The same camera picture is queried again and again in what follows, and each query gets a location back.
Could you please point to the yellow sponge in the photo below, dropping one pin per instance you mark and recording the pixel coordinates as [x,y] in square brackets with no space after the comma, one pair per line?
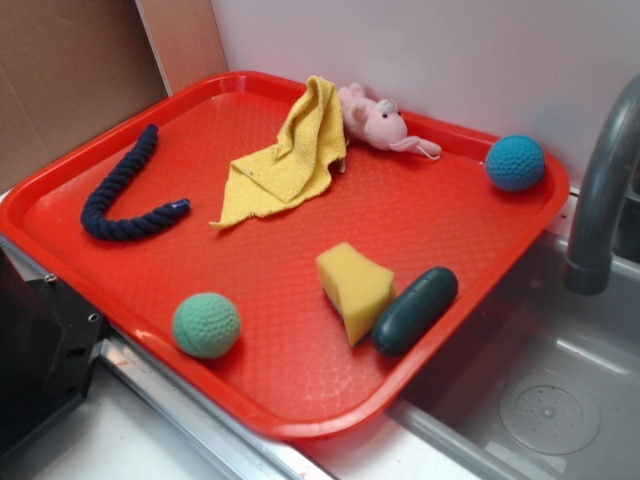
[358,288]

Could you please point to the grey faucet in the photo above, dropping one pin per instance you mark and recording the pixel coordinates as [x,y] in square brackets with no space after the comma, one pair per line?
[606,219]

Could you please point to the blue dimpled ball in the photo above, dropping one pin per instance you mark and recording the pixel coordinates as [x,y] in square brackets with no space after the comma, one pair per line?
[515,163]

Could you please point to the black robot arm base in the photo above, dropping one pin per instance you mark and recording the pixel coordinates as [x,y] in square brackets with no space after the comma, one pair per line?
[50,339]

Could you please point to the brown cardboard panel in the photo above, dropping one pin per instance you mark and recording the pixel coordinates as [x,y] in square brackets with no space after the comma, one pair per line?
[71,70]

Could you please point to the dark green toy cucumber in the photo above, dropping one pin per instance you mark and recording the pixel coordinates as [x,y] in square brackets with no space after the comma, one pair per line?
[411,314]

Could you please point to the yellow cloth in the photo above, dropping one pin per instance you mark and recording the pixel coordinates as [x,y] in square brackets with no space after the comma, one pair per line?
[296,168]

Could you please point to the pink plush toy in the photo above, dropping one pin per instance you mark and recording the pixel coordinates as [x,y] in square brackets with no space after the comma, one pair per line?
[380,124]

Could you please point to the green dimpled ball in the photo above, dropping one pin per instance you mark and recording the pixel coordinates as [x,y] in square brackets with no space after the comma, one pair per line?
[206,325]

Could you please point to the grey plastic sink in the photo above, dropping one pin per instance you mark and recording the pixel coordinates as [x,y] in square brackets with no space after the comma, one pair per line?
[538,382]

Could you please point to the red plastic tray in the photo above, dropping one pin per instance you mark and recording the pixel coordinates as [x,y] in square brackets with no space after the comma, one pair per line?
[292,373]

